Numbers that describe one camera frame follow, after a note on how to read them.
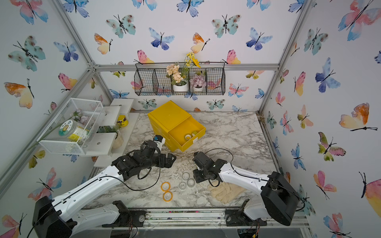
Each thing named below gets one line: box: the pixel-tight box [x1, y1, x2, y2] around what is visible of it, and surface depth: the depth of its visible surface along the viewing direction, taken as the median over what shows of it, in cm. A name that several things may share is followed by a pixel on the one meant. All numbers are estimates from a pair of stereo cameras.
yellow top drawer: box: [168, 115, 206, 152], surface depth 88 cm
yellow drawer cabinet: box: [147, 100, 206, 153], surface depth 89 cm
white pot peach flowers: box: [166, 63, 189, 93], surface depth 84 cm
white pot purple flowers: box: [189, 74, 207, 92], surface depth 90 cm
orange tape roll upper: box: [160, 181, 172, 192], surface depth 86 cm
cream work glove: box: [207, 180, 246, 204], surface depth 83 cm
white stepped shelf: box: [85, 98, 140, 168], surface depth 96 cm
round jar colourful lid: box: [58, 119, 90, 143], surface depth 66 cm
